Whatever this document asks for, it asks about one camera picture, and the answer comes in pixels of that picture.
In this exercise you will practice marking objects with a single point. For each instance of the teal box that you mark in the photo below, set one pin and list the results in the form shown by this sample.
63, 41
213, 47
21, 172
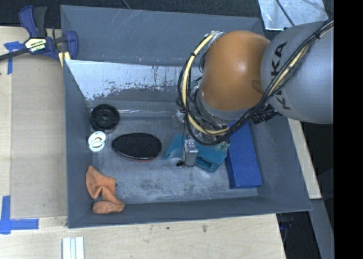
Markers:
211, 157

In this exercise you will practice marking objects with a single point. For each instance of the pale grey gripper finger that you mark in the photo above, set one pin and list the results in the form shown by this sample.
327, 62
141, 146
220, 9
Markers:
190, 156

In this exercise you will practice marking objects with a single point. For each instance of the black oval brush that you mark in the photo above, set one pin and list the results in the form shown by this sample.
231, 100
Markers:
136, 146

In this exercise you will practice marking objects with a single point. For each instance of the orange cloth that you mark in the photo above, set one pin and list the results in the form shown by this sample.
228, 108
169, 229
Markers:
105, 190

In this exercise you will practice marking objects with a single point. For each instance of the black round ribbed disc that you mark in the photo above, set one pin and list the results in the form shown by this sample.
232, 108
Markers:
104, 116

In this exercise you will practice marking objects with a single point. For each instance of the blue box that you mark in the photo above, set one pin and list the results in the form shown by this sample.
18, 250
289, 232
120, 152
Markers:
244, 161

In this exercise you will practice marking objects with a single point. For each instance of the grey metal bin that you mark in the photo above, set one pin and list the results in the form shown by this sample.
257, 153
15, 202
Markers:
158, 37

